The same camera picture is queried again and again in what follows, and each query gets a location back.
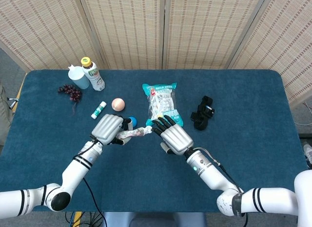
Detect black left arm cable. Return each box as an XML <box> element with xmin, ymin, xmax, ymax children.
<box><xmin>77</xmin><ymin>139</ymin><xmax>108</xmax><ymax>227</ymax></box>

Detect black strap camera mount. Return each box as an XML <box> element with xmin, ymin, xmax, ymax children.
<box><xmin>190</xmin><ymin>95</ymin><xmax>215</xmax><ymax>131</ymax></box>

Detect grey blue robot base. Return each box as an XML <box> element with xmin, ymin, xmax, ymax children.
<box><xmin>102</xmin><ymin>211</ymin><xmax>208</xmax><ymax>227</ymax></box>

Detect green white glue stick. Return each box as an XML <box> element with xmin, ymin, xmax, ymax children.
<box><xmin>91</xmin><ymin>101</ymin><xmax>107</xmax><ymax>120</ymax></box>

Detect grey white shoe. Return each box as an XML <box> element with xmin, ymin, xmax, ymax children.
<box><xmin>303</xmin><ymin>142</ymin><xmax>312</xmax><ymax>169</ymax></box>

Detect bundle of floor cables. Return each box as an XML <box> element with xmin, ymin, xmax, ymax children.
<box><xmin>64</xmin><ymin>211</ymin><xmax>108</xmax><ymax>227</ymax></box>

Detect chrome chair frame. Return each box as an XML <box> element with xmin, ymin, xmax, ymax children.
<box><xmin>6</xmin><ymin>97</ymin><xmax>20</xmax><ymax>110</ymax></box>

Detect woven bamboo screen panel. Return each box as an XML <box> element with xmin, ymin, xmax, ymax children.
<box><xmin>162</xmin><ymin>0</ymin><xmax>269</xmax><ymax>70</ymax></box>
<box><xmin>0</xmin><ymin>0</ymin><xmax>109</xmax><ymax>73</ymax></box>
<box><xmin>226</xmin><ymin>0</ymin><xmax>312</xmax><ymax>108</ymax></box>
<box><xmin>77</xmin><ymin>0</ymin><xmax>166</xmax><ymax>70</ymax></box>

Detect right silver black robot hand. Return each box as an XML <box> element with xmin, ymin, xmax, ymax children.
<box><xmin>151</xmin><ymin>114</ymin><xmax>195</xmax><ymax>156</ymax></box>

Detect teal snack bag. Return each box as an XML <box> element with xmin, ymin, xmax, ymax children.
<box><xmin>142</xmin><ymin>83</ymin><xmax>184</xmax><ymax>127</ymax></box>

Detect peach coloured ball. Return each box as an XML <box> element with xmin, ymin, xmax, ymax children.
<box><xmin>111</xmin><ymin>98</ymin><xmax>126</xmax><ymax>112</ymax></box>

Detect small patterned tube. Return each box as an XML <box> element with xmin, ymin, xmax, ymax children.
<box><xmin>116</xmin><ymin>125</ymin><xmax>154</xmax><ymax>141</ymax></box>

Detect dark red grape bunch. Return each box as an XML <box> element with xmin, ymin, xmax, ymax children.
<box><xmin>58</xmin><ymin>84</ymin><xmax>83</xmax><ymax>114</ymax></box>

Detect blue table cloth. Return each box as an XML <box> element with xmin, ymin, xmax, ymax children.
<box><xmin>0</xmin><ymin>69</ymin><xmax>310</xmax><ymax>213</ymax></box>

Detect thin white floor cable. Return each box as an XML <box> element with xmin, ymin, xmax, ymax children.
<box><xmin>294</xmin><ymin>102</ymin><xmax>312</xmax><ymax>126</ymax></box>

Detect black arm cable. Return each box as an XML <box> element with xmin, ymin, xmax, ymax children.
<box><xmin>195</xmin><ymin>147</ymin><xmax>249</xmax><ymax>227</ymax></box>
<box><xmin>77</xmin><ymin>139</ymin><xmax>108</xmax><ymax>227</ymax></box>

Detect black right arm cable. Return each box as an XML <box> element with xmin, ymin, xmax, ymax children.
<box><xmin>195</xmin><ymin>147</ymin><xmax>249</xmax><ymax>227</ymax></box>

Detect green tea bottle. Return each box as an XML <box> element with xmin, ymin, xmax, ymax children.
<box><xmin>80</xmin><ymin>57</ymin><xmax>106</xmax><ymax>92</ymax></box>

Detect light blue plastic cup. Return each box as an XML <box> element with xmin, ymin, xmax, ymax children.
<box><xmin>68</xmin><ymin>65</ymin><xmax>91</xmax><ymax>90</ymax></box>

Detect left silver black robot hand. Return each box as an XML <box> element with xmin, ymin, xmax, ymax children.
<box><xmin>91</xmin><ymin>114</ymin><xmax>134</xmax><ymax>146</ymax></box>

